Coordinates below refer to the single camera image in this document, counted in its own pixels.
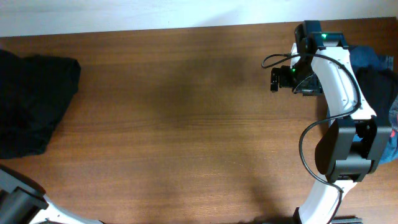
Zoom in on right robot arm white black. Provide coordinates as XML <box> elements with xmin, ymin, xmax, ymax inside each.
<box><xmin>270</xmin><ymin>21</ymin><xmax>392</xmax><ymax>224</ymax></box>

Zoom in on folded black garment left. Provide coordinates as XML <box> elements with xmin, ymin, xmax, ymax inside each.
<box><xmin>1</xmin><ymin>50</ymin><xmax>81</xmax><ymax>159</ymax></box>

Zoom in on blue denim jeans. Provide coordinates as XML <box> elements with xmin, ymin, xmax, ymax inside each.
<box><xmin>349</xmin><ymin>45</ymin><xmax>397</xmax><ymax>164</ymax></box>

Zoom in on dark garment on jeans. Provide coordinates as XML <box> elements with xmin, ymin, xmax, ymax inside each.
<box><xmin>356</xmin><ymin>67</ymin><xmax>397</xmax><ymax>124</ymax></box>

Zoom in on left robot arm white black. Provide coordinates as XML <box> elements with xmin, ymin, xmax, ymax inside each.
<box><xmin>1</xmin><ymin>165</ymin><xmax>104</xmax><ymax>224</ymax></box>

